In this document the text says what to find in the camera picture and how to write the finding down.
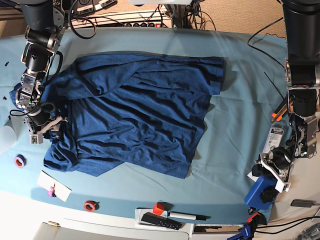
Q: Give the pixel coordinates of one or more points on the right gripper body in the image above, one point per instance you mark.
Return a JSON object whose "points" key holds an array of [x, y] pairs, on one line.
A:
{"points": [[44, 118]]}

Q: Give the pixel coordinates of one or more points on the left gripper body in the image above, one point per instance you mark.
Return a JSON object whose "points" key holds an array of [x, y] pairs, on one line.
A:
{"points": [[282, 158]]}

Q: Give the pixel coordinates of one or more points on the dark blue t-shirt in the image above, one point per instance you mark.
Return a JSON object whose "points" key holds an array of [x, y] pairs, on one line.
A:
{"points": [[131, 107]]}

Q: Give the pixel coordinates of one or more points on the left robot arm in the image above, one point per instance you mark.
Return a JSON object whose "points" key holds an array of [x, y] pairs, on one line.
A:
{"points": [[302, 72]]}

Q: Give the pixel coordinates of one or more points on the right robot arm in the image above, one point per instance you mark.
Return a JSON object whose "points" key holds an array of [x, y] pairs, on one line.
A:
{"points": [[44, 32]]}

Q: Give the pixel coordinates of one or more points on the white label card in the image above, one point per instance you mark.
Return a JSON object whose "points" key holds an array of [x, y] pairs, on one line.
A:
{"points": [[252, 177]]}

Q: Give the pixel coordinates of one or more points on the blue box with knob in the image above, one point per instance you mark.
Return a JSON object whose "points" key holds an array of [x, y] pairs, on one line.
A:
{"points": [[262, 194]]}

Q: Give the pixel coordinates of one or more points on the clear blister retail package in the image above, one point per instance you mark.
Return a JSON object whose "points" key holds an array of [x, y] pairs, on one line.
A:
{"points": [[273, 140]]}

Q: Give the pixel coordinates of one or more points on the orange black utility knife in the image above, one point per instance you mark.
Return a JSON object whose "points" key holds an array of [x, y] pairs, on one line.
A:
{"points": [[280, 111]]}

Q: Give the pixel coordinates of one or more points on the black phone device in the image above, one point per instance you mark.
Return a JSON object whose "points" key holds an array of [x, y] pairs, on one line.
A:
{"points": [[302, 203]]}

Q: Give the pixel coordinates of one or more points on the purple tape roll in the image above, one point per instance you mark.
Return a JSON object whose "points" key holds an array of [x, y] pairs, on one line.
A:
{"points": [[20, 161]]}

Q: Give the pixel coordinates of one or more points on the light blue table cloth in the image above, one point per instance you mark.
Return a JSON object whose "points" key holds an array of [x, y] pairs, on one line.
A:
{"points": [[237, 125]]}

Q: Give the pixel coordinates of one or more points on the blue black clamp bottom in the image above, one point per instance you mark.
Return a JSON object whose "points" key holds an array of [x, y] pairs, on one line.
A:
{"points": [[249, 229]]}

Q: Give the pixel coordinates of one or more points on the small pink toy figure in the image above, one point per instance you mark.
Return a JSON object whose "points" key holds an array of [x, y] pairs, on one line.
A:
{"points": [[51, 192]]}

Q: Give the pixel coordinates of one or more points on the white paper card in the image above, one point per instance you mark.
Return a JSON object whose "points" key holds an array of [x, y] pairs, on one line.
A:
{"points": [[45, 181]]}

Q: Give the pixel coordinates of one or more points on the white black marker pen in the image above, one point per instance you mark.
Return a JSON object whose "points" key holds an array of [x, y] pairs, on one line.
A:
{"points": [[185, 216]]}

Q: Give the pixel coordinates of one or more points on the black zip tie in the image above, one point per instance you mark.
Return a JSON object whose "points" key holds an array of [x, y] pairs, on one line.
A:
{"points": [[273, 84]]}

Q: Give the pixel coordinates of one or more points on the red tape roll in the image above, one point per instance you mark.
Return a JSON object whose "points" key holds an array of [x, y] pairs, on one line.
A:
{"points": [[91, 206]]}

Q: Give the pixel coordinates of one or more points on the red cube block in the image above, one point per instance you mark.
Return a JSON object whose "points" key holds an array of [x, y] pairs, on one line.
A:
{"points": [[158, 209]]}

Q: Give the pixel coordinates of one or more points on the black remote control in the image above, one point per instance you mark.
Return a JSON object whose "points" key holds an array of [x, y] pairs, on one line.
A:
{"points": [[160, 221]]}

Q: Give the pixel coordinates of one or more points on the white power strip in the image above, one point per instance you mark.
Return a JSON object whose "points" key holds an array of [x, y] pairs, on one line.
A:
{"points": [[144, 18]]}

